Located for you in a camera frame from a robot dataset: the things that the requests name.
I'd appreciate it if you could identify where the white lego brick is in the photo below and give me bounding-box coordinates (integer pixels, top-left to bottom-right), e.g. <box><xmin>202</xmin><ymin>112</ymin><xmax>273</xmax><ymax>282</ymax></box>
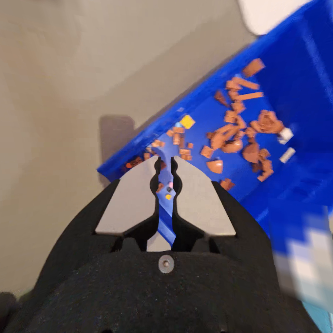
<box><xmin>277</xmin><ymin>128</ymin><xmax>294</xmax><ymax>144</ymax></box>

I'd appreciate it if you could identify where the yellow square lego plate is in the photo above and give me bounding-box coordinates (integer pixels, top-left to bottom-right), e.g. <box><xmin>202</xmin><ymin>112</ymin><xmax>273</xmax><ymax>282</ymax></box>
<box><xmin>180</xmin><ymin>115</ymin><xmax>196</xmax><ymax>129</ymax></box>

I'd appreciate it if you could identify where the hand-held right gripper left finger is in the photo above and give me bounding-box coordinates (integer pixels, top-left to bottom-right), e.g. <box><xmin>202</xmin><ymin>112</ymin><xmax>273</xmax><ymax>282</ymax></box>
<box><xmin>95</xmin><ymin>156</ymin><xmax>160</xmax><ymax>251</ymax></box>

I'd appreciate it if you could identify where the blue plastic parts bin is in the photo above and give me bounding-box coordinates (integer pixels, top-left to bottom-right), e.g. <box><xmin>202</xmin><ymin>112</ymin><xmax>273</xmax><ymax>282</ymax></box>
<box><xmin>96</xmin><ymin>0</ymin><xmax>333</xmax><ymax>250</ymax></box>

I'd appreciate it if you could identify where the pile of brown lego pieces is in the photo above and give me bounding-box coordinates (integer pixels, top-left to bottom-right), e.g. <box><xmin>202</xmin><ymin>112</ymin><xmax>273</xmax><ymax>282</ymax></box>
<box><xmin>122</xmin><ymin>58</ymin><xmax>285</xmax><ymax>190</ymax></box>

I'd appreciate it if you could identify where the white lego plate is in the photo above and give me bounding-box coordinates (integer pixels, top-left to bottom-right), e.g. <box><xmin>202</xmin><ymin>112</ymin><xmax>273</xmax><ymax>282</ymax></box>
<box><xmin>280</xmin><ymin>147</ymin><xmax>296</xmax><ymax>163</ymax></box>

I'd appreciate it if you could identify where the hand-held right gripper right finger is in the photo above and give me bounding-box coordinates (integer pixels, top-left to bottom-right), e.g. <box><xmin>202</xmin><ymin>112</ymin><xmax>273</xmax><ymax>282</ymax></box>
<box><xmin>170</xmin><ymin>156</ymin><xmax>237</xmax><ymax>251</ymax></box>

